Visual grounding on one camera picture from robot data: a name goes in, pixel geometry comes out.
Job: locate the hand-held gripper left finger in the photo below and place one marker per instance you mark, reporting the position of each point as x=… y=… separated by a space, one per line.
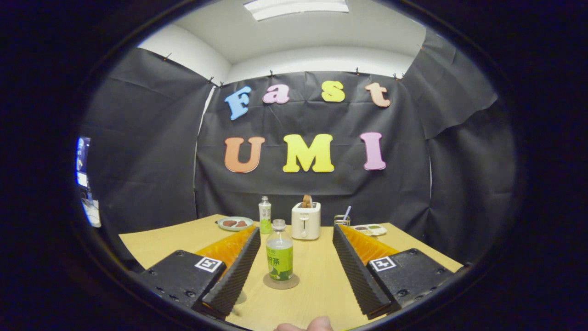
x=236 y=280

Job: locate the computer monitor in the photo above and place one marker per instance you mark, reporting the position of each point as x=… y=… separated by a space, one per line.
x=82 y=161

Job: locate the ceiling light panel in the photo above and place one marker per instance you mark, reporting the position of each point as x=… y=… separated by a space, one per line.
x=296 y=8

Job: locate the white side desk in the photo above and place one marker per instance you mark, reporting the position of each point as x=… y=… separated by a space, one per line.
x=92 y=214

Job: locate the pale straw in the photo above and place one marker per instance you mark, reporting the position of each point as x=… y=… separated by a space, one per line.
x=347 y=212

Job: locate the white toaster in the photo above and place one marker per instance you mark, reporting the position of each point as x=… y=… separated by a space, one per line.
x=305 y=223

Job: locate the small white capped bottle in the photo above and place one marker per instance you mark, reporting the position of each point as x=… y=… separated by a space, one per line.
x=265 y=216

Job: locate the white divided tray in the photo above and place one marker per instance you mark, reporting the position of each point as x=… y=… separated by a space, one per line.
x=370 y=230

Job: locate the wooden table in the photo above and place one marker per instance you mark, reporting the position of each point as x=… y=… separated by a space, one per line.
x=317 y=276

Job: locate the round brown coaster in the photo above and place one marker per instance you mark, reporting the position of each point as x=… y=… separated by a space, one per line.
x=295 y=281

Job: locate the metal mesh holder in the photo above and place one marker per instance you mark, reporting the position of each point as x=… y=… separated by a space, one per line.
x=341 y=221

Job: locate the green label juice bottle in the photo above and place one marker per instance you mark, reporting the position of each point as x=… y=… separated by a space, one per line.
x=280 y=262

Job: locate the toasted bread slice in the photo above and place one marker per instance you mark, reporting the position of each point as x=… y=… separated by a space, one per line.
x=307 y=201

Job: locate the pale green plate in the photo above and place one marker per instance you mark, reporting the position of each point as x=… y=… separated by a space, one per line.
x=234 y=229

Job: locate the black backdrop cloth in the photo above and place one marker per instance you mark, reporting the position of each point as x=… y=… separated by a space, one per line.
x=321 y=188

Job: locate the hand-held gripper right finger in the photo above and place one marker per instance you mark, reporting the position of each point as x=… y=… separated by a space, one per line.
x=360 y=276

